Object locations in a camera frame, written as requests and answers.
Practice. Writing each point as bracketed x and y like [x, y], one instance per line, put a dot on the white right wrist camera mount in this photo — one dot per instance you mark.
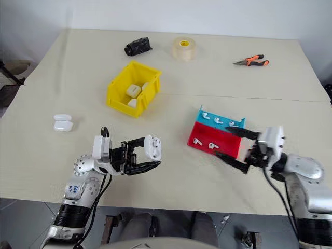
[273, 142]

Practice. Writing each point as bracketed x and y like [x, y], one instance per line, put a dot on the white earbud case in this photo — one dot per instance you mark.
[132, 103]
[145, 86]
[63, 125]
[151, 147]
[133, 90]

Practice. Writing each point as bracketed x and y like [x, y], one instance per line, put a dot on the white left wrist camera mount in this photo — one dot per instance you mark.
[101, 146]

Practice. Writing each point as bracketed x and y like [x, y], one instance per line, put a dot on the dark object at wall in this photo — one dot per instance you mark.
[329, 90]

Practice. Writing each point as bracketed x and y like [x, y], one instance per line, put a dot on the black metal stand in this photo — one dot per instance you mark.
[9, 89]

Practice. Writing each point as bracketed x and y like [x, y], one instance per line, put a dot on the yellow plastic bin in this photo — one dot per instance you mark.
[118, 96]

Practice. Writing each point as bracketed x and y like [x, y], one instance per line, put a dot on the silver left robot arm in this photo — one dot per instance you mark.
[85, 186]

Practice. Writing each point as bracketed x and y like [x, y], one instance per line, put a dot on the orange and black pliers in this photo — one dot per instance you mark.
[252, 61]

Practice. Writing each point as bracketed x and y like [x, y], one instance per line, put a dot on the red and blue earbud holder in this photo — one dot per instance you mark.
[220, 138]

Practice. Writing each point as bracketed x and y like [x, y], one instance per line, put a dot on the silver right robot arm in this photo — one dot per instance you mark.
[308, 168]

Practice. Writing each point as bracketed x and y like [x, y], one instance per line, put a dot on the clear tape roll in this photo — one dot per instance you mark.
[184, 50]

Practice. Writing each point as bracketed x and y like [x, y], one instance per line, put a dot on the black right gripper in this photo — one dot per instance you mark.
[259, 154]

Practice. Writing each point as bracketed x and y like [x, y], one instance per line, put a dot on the white earbud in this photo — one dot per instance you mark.
[218, 120]
[206, 115]
[212, 146]
[197, 141]
[232, 123]

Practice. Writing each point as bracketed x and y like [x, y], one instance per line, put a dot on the beige round object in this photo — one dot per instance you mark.
[16, 66]

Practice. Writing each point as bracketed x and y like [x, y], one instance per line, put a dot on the rusty metal bracket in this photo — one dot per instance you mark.
[107, 229]
[250, 240]

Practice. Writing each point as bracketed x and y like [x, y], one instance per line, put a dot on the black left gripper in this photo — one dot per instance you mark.
[122, 158]

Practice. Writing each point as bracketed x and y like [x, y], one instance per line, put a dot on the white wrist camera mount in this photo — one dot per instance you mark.
[101, 146]
[273, 142]

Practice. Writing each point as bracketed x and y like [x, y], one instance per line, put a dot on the black camouflage pouch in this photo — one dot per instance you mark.
[137, 46]

